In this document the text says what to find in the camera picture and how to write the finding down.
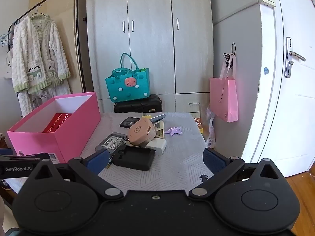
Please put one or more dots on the white power adapter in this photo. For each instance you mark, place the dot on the white power adapter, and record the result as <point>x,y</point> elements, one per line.
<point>158,145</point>

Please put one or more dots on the purple starfish hair clip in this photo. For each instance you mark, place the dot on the purple starfish hair clip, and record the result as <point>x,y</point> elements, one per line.
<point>174,130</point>

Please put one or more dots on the black rubber case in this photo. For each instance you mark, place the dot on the black rubber case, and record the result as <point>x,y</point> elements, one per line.
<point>138,158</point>

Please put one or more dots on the grey pocket router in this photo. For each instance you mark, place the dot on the grey pocket router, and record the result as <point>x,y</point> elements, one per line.
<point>112,142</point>

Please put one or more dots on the pink cardboard box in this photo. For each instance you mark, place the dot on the pink cardboard box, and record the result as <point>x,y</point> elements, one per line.
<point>60,127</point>

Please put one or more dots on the red glasses-print box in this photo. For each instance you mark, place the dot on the red glasses-print box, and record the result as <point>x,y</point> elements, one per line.
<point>56,122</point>

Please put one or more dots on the pink rounded square case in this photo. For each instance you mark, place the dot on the pink rounded square case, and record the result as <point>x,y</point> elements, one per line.
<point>143,131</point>

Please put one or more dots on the white door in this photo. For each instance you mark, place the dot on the white door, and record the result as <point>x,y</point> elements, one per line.
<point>283,129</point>

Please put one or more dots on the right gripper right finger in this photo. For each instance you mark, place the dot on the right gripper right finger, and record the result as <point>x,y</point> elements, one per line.
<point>224,170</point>

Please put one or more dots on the grey wardrobe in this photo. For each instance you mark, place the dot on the grey wardrobe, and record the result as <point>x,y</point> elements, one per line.
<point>172,38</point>

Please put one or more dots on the teal felt handbag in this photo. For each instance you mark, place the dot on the teal felt handbag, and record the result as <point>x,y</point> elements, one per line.
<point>125,84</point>

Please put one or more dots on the silver door handle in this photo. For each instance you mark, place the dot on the silver door handle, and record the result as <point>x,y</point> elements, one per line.
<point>289,56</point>

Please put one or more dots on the white fleece robe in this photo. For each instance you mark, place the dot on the white fleece robe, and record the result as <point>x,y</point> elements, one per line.
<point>39,66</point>

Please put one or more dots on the pink shopping bag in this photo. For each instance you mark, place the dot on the pink shopping bag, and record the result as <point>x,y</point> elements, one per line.
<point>223,94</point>

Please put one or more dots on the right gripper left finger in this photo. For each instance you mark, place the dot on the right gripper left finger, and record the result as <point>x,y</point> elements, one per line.
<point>88,169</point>

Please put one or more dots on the black clothes rack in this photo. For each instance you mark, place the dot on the black clothes rack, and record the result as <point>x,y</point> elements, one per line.
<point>65,13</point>

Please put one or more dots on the clear plastic bag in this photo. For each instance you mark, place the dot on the clear plastic bag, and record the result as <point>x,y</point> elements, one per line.
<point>211,137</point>

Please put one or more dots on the black suitcase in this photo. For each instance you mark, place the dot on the black suitcase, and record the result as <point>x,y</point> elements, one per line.
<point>150,104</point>

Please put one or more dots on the beige plastic holder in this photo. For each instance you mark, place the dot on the beige plastic holder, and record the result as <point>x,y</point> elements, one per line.
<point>159,128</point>

